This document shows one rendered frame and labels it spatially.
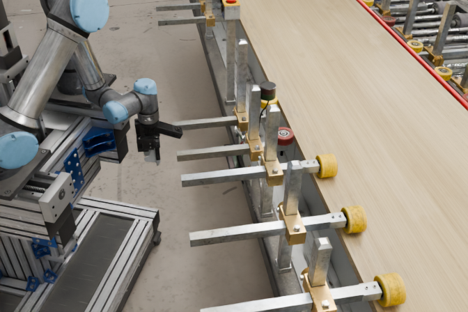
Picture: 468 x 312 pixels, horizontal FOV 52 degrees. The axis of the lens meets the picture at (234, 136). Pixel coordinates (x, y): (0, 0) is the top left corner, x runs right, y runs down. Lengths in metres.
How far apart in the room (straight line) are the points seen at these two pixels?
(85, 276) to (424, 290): 1.46
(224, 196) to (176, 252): 0.49
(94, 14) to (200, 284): 1.53
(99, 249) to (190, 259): 0.48
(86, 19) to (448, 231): 1.22
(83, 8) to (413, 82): 1.52
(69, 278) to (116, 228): 0.34
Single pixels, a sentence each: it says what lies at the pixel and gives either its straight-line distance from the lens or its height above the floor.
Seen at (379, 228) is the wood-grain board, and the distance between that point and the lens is 1.56.
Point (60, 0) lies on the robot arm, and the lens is 1.37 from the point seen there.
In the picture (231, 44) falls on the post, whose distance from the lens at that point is 2.21.
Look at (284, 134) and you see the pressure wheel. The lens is 1.85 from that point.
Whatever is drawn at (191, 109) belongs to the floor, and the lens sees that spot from 3.60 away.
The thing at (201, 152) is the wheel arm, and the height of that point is 0.86.
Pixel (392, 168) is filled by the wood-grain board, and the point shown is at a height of 0.90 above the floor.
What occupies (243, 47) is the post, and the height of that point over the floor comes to 1.14.
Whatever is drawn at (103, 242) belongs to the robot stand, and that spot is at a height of 0.21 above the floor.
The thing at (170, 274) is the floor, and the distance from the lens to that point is 2.53.
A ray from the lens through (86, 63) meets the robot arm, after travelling 1.59.
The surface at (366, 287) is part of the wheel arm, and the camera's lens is 1.33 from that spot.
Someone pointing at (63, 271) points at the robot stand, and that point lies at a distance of 2.36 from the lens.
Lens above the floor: 2.01
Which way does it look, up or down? 37 degrees down
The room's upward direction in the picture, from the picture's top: 1 degrees clockwise
